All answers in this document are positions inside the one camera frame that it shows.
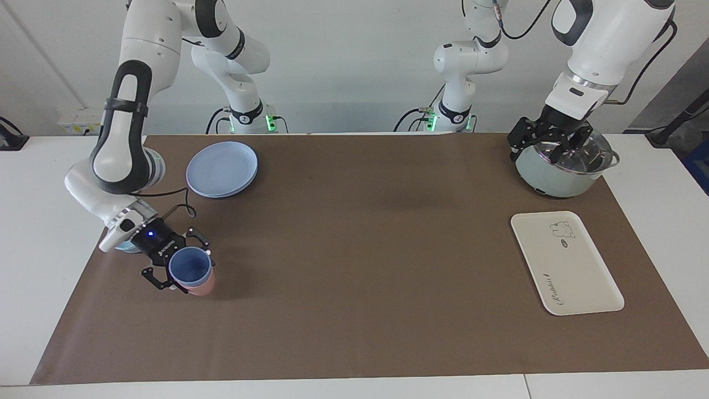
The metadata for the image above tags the black base cable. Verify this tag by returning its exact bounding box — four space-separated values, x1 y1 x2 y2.
205 107 229 135
394 107 431 133

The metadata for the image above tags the blue ribbed cup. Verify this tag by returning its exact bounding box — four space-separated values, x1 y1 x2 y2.
168 247 214 288

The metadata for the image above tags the pale green electric pot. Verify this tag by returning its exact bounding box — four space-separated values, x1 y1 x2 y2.
514 130 621 199

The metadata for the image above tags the white wall socket strip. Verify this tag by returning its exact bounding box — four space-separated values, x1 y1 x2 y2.
58 108 106 137

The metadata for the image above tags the blue box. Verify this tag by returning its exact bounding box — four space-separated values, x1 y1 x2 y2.
681 139 709 196

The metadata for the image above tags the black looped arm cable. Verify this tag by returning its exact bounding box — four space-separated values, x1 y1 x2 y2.
495 0 554 40

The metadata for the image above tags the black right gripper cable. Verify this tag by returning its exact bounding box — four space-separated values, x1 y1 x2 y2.
135 187 197 220

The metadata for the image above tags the brown table mat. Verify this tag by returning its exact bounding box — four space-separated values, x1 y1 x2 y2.
30 133 709 386

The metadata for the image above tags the cream rabbit print tray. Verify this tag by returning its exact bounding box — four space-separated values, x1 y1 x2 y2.
510 211 625 316

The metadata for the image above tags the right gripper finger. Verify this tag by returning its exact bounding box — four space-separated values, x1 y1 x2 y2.
185 227 216 269
141 265 189 294

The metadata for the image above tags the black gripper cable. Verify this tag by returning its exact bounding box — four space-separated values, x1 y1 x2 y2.
605 19 680 106
135 187 197 220

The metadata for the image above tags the pink cup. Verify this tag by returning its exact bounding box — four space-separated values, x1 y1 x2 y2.
186 266 216 298

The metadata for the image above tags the black table clamp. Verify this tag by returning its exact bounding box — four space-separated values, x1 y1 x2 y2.
0 115 30 152

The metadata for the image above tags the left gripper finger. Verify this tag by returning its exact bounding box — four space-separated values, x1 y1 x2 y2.
551 126 593 163
507 115 542 163

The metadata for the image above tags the glass pot lid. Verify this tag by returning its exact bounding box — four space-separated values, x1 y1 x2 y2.
531 132 615 176

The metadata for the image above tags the pale blue plate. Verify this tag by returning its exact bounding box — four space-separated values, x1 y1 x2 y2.
186 141 259 199

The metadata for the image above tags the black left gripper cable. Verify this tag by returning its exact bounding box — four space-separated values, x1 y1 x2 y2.
605 19 680 106

